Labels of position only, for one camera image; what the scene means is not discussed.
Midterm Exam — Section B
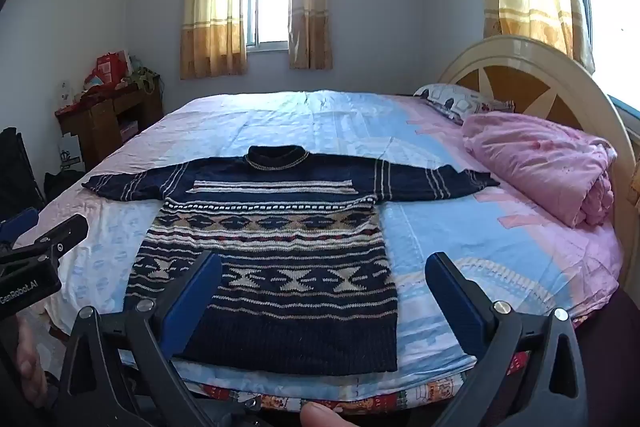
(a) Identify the large bright window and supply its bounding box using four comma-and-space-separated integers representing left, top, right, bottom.
562, 0, 640, 112

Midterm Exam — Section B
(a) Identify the person's right hand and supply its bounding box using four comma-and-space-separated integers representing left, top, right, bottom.
299, 401, 352, 427

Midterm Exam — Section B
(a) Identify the pink folded quilt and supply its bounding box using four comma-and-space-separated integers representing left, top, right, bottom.
461, 111, 619, 228

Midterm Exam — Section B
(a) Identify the person's left hand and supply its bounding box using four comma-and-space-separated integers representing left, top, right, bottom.
12, 314, 49, 409

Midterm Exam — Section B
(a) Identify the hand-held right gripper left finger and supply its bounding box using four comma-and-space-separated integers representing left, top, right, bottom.
50, 251, 223, 427

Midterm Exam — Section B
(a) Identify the large black bag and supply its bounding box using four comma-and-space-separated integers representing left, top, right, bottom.
0, 127, 46, 212

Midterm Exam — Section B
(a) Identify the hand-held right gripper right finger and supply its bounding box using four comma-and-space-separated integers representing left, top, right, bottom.
420, 251, 591, 427

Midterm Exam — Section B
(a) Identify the white patterned pillow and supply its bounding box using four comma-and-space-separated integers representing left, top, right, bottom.
414, 83, 516, 126

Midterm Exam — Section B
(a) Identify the navy patterned knit sweater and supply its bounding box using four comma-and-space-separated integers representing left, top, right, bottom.
81, 145, 501, 375

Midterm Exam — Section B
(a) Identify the blue pink printed bedsheet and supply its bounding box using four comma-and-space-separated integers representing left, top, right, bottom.
12, 89, 626, 414

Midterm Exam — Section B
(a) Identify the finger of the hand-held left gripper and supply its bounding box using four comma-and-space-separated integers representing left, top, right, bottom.
0, 207, 42, 244
0, 214, 90, 265

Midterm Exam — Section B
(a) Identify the red gift box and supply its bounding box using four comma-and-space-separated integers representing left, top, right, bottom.
95, 51, 132, 86

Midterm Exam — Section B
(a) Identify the green cloth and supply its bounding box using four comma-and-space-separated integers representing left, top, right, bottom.
131, 67, 160, 95

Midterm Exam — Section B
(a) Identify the cream round bed headboard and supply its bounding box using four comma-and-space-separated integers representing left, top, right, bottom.
437, 34, 640, 280

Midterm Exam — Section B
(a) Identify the brown wooden desk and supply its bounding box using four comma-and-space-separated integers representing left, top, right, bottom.
55, 79, 165, 172

